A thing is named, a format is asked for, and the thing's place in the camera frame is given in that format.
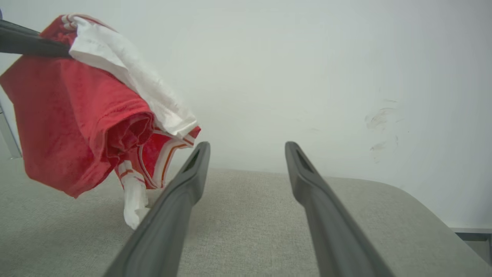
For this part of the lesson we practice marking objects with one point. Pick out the dark grey wall baseboard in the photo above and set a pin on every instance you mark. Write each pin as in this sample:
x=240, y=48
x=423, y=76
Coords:
x=472, y=231

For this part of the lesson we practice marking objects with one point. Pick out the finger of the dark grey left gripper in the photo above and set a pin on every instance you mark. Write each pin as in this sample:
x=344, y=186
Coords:
x=19, y=30
x=34, y=45

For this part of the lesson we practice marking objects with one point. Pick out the grey fabric sofa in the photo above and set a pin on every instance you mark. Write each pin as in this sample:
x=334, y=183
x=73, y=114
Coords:
x=250, y=215

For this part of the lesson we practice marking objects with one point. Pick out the red white basketball jersey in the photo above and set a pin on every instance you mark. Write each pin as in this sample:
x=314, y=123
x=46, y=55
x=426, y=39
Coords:
x=69, y=115

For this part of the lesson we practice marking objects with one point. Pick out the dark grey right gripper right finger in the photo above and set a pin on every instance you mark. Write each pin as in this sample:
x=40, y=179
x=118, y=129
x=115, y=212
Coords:
x=338, y=246

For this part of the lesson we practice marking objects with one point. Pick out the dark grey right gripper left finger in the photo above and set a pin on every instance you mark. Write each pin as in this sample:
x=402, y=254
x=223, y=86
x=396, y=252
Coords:
x=161, y=238

